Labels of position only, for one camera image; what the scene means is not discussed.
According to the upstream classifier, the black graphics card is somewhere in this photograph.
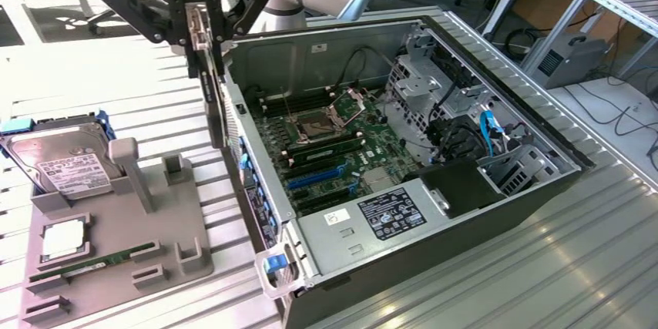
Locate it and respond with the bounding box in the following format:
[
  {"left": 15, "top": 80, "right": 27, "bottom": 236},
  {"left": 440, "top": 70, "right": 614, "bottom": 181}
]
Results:
[{"left": 182, "top": 1, "right": 231, "bottom": 150}]

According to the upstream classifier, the black office chair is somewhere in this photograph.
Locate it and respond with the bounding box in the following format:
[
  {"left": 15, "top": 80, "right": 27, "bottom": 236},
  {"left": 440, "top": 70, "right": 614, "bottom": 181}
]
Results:
[{"left": 79, "top": 0, "right": 155, "bottom": 35}]

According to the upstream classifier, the black RAM slot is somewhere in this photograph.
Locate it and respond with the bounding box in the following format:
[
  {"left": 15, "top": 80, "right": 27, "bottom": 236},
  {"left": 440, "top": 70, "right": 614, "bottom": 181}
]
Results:
[
  {"left": 263, "top": 101, "right": 335, "bottom": 117},
  {"left": 262, "top": 92, "right": 334, "bottom": 107},
  {"left": 262, "top": 96, "right": 334, "bottom": 112}
]

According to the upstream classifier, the thin metal locking lever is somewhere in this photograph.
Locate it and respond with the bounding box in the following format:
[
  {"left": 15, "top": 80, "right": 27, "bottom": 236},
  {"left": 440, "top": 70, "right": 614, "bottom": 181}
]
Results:
[{"left": 281, "top": 85, "right": 299, "bottom": 122}]

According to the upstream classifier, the metal socket cover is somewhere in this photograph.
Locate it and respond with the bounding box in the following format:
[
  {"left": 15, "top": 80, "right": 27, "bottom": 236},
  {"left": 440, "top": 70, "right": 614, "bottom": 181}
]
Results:
[{"left": 327, "top": 87, "right": 370, "bottom": 126}]

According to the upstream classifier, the CPU socket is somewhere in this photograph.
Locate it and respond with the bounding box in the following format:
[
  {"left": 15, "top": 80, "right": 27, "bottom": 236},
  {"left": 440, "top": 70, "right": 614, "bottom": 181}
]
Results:
[{"left": 294, "top": 112, "right": 340, "bottom": 142}]

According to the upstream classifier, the silver perforated disk bay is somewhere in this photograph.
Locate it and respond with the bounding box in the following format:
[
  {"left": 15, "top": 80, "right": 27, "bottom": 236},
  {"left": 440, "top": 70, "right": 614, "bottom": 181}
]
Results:
[{"left": 384, "top": 22, "right": 500, "bottom": 164}]

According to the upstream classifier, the hard drive in blue caddy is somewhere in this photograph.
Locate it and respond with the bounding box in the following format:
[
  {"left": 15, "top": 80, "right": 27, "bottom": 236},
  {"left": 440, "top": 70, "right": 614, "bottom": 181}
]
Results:
[{"left": 0, "top": 109, "right": 119, "bottom": 160}]

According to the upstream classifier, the silver hard disk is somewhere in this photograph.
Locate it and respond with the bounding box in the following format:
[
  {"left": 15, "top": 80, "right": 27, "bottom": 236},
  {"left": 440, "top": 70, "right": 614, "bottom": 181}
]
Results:
[{"left": 0, "top": 123, "right": 129, "bottom": 201}]

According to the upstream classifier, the black installed RAM stick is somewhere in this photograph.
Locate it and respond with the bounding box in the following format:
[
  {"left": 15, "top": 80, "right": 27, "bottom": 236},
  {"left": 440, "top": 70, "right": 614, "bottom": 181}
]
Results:
[{"left": 289, "top": 146, "right": 348, "bottom": 169}]

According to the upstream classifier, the green motherboard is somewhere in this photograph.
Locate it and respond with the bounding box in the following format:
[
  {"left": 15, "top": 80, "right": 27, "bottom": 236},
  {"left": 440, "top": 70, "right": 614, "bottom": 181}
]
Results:
[{"left": 250, "top": 85, "right": 429, "bottom": 219}]

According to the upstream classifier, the long black expansion slot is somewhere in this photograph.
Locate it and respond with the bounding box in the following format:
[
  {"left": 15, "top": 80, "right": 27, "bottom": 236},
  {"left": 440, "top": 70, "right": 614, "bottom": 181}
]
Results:
[
  {"left": 294, "top": 186, "right": 356, "bottom": 209},
  {"left": 285, "top": 159, "right": 345, "bottom": 179},
  {"left": 301, "top": 196, "right": 360, "bottom": 217}
]

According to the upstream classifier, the silver finned heatsink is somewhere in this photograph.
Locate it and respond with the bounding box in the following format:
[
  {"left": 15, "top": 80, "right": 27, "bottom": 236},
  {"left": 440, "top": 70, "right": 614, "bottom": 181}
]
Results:
[{"left": 361, "top": 169, "right": 401, "bottom": 194}]

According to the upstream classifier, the grey parts rack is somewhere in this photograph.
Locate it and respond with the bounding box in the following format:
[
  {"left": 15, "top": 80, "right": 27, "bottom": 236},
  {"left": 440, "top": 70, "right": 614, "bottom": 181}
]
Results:
[{"left": 19, "top": 136, "right": 217, "bottom": 326}]

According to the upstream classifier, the silver CPU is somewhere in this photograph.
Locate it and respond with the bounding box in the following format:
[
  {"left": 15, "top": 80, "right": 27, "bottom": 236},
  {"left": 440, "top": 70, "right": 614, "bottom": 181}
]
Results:
[{"left": 42, "top": 220, "right": 87, "bottom": 257}]

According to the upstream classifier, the black plastic air shroud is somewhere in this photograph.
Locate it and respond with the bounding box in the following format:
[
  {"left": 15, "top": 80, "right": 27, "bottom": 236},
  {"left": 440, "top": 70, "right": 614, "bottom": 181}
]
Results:
[{"left": 402, "top": 158, "right": 509, "bottom": 220}]

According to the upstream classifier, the grey box machine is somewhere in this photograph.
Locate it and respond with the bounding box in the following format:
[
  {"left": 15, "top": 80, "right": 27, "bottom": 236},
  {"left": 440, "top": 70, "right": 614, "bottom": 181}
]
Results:
[{"left": 534, "top": 34, "right": 612, "bottom": 89}]

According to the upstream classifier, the silver power supply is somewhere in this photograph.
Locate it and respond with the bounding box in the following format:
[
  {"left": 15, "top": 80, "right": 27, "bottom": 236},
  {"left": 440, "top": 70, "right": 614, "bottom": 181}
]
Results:
[{"left": 281, "top": 183, "right": 457, "bottom": 287}]

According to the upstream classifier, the green RAM stick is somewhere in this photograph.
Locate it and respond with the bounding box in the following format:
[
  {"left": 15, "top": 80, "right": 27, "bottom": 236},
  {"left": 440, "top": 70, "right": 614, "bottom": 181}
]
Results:
[{"left": 30, "top": 242, "right": 157, "bottom": 283}]

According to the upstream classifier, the blue case latch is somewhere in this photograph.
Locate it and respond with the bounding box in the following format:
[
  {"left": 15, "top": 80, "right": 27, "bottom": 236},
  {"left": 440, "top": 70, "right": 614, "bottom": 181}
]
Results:
[{"left": 262, "top": 254, "right": 286, "bottom": 273}]

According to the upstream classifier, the small silver disk bay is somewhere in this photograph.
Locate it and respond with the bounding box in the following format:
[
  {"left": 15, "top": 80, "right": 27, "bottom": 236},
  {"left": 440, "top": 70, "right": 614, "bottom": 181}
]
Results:
[{"left": 476, "top": 143, "right": 556, "bottom": 198}]

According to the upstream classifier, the open black PC case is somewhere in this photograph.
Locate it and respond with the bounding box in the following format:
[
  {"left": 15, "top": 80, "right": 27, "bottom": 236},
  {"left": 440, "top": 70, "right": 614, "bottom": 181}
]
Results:
[{"left": 199, "top": 15, "right": 598, "bottom": 329}]

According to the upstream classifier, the black wire bundle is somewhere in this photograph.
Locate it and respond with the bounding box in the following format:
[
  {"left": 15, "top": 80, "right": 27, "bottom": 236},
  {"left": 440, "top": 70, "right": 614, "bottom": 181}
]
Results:
[{"left": 424, "top": 119, "right": 488, "bottom": 163}]

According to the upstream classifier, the blue data wire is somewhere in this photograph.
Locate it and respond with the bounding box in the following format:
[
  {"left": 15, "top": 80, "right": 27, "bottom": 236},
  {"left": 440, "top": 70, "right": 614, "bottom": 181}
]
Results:
[{"left": 477, "top": 110, "right": 504, "bottom": 159}]

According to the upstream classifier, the aluminium profile frame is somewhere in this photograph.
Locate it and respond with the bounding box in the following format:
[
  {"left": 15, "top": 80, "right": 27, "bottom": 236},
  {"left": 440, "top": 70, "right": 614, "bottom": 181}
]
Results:
[{"left": 522, "top": 0, "right": 658, "bottom": 79}]

